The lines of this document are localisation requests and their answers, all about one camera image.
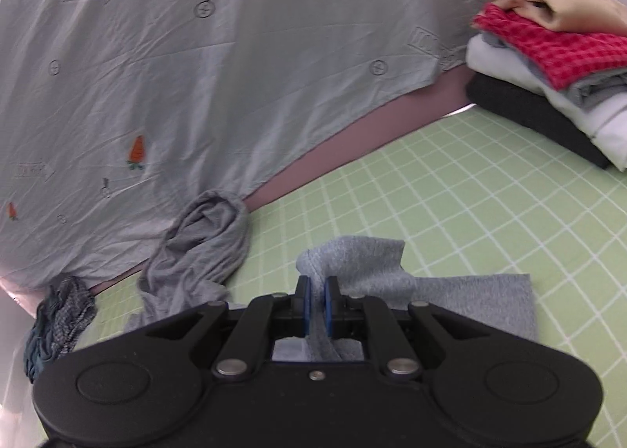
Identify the black folded garment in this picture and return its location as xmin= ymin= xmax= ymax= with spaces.
xmin=466 ymin=73 xmax=611 ymax=170

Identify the red checkered folded cloth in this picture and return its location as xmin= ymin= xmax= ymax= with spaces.
xmin=473 ymin=3 xmax=626 ymax=90

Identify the grey zip hoodie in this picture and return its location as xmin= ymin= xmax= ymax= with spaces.
xmin=124 ymin=190 xmax=538 ymax=362

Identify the blue plaid crumpled cloth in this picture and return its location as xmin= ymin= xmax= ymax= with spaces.
xmin=24 ymin=275 xmax=97 ymax=384

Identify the white folded garment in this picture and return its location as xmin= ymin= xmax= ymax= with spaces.
xmin=466 ymin=35 xmax=626 ymax=172

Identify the grey printed quilt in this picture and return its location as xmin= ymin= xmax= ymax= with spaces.
xmin=1 ymin=0 xmax=482 ymax=290

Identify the grey folded garment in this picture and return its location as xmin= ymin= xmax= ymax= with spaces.
xmin=467 ymin=33 xmax=626 ymax=111

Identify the beige folded garment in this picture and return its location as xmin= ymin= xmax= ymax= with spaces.
xmin=490 ymin=0 xmax=627 ymax=37

